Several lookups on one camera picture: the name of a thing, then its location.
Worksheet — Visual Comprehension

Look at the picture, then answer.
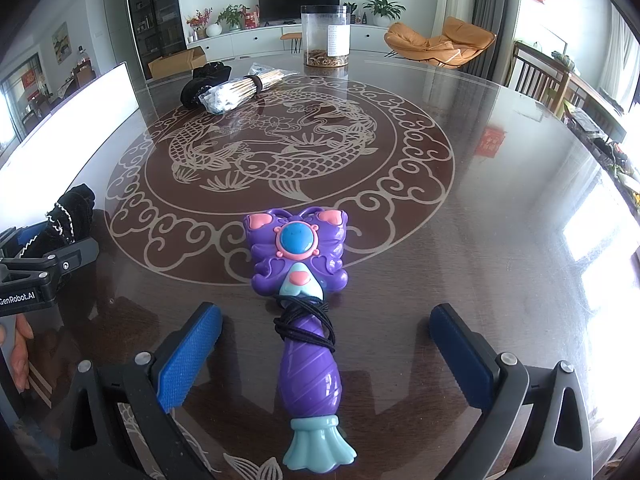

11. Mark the dark display shelf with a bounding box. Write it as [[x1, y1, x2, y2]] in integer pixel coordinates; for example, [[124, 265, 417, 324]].
[[127, 0, 186, 80]]

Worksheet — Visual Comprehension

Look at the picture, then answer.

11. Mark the white cardboard box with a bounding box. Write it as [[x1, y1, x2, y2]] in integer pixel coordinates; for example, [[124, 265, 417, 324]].
[[0, 63, 139, 230]]

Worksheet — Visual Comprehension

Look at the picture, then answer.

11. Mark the person's left hand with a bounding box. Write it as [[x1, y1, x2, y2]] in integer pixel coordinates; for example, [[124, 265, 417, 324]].
[[10, 314, 34, 392]]

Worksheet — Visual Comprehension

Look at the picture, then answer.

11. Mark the red flower vase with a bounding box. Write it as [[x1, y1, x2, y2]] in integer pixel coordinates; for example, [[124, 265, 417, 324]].
[[186, 8, 213, 39]]

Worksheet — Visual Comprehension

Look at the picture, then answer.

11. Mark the purple toy wand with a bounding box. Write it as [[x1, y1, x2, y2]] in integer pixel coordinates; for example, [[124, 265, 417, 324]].
[[243, 207, 357, 474]]

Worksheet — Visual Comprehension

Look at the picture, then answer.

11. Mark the green plant left of tv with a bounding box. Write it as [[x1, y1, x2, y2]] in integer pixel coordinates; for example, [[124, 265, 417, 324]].
[[217, 4, 248, 32]]

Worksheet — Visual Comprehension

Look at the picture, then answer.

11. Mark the white tv cabinet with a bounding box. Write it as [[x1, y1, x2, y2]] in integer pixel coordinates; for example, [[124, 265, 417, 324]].
[[188, 24, 390, 62]]

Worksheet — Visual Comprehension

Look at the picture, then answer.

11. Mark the clear cylindrical jar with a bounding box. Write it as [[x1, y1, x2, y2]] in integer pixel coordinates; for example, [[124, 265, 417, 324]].
[[300, 4, 350, 68]]

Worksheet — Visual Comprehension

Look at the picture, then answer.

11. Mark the small wooden stool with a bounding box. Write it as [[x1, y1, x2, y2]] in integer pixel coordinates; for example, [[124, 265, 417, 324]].
[[280, 32, 303, 53]]

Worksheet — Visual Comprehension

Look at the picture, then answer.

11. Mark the grey curtain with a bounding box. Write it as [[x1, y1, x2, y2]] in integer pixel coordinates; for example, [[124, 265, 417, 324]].
[[463, 0, 520, 84]]

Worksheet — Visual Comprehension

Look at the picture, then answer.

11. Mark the black fabric pouch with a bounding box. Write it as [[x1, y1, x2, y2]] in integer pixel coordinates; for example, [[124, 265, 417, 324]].
[[180, 62, 231, 110]]

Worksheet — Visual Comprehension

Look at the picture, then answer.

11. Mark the orange lounge chair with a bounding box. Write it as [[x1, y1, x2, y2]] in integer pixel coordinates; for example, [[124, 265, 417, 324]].
[[384, 16, 496, 68]]

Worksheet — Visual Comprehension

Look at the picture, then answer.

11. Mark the brown cardboard box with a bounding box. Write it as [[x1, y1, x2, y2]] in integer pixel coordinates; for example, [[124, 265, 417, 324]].
[[149, 47, 207, 79]]

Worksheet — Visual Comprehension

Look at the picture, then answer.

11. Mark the bundle of wooden sticks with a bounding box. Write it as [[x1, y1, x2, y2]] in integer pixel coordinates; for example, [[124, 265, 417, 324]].
[[198, 63, 296, 115]]

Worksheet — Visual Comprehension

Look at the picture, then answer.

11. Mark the green potted plant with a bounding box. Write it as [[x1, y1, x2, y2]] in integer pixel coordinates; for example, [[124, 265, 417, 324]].
[[363, 0, 406, 27]]

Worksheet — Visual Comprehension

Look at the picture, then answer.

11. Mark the dark wooden chair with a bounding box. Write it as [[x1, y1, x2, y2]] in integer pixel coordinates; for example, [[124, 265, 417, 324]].
[[504, 41, 570, 116]]

